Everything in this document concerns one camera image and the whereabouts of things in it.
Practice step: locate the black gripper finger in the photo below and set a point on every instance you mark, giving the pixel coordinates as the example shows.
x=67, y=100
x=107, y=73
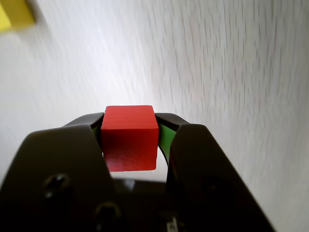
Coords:
x=60, y=169

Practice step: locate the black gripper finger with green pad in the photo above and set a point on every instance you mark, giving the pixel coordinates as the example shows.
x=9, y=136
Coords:
x=205, y=169

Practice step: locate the red wooden cube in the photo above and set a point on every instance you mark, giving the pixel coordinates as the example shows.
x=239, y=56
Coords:
x=130, y=140

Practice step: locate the yellow wooden cube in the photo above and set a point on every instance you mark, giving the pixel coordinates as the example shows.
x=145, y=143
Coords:
x=14, y=14

